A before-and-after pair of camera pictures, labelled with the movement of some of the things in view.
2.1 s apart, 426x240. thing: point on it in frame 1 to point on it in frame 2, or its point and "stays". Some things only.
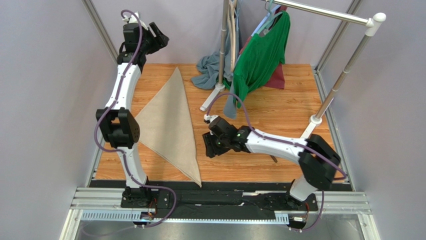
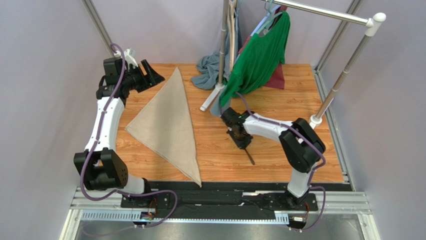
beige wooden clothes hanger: x=232 y=5 stays
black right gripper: x=210 y=144 to x=242 y=141
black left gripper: x=159 y=42 to x=152 y=78
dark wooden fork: x=274 y=158 to x=249 y=154
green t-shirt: x=261 y=60 stays
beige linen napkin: x=166 y=125 stays
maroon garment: x=277 y=81 stays
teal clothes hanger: x=270 y=18 stays
